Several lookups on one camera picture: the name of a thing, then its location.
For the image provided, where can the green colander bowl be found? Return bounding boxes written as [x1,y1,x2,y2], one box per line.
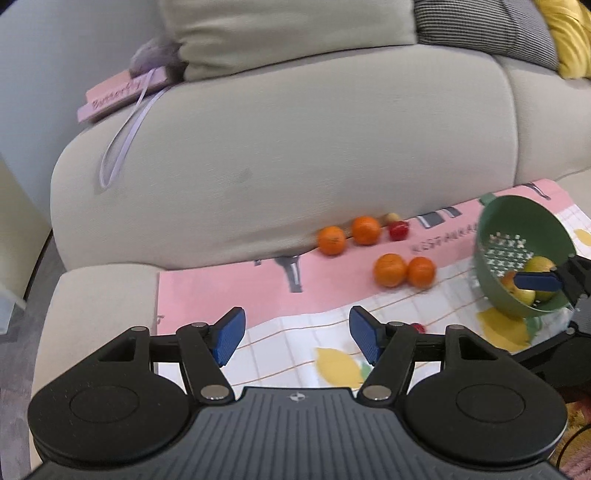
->
[474,193,576,318]

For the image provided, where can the purple plush pouch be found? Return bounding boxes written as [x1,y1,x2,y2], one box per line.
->
[128,36,187,77]

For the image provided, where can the beige sofa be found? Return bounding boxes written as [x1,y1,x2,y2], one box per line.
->
[29,45,591,467]

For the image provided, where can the red cherry tomato fruit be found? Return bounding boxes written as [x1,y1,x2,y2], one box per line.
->
[388,220,410,242]

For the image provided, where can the black white houndstooth cushion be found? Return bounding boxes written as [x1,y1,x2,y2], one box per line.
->
[414,0,558,71]

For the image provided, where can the pink butterfly book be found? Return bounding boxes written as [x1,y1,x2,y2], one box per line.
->
[77,67,174,123]

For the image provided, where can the black cable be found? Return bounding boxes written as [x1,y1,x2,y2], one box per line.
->
[551,421,591,471]

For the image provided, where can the orange mandarin back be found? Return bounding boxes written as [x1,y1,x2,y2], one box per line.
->
[351,216,382,246]

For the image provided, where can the pink checked lemon cloth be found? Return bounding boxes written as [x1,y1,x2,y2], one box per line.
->
[156,200,573,392]

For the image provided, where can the small red fruit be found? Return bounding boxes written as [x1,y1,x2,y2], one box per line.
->
[411,323,426,334]

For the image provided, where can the beige cushion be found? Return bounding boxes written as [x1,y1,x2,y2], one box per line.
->
[158,0,417,81]

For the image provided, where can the yellow-green pear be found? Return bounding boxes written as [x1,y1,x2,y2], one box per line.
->
[523,256,555,302]

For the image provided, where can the yellow cushion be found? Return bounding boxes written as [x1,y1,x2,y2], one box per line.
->
[535,0,590,79]

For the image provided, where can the orange mandarin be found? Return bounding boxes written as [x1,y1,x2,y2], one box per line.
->
[351,216,382,246]
[317,226,346,256]
[407,256,437,289]
[373,253,408,288]

